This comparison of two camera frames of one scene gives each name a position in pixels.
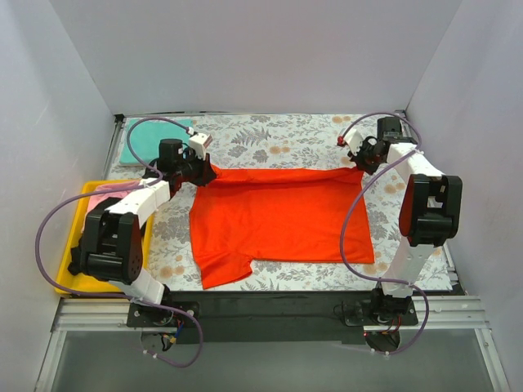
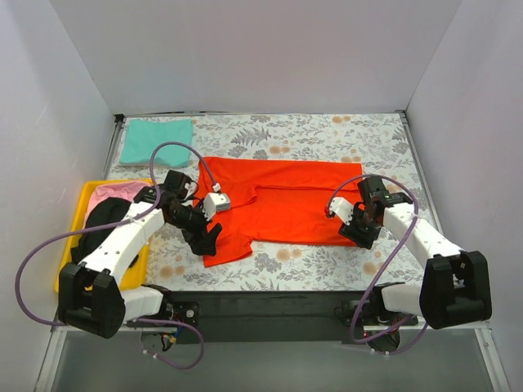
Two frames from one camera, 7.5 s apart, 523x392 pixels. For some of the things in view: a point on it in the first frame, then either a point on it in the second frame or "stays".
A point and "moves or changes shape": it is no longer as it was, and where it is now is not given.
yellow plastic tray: [65, 278] stays
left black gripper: [202, 172] -> [200, 232]
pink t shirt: [96, 198] stays
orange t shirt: [249, 216] moves or changes shape
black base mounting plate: [270, 317] stays
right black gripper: [364, 157] -> [359, 229]
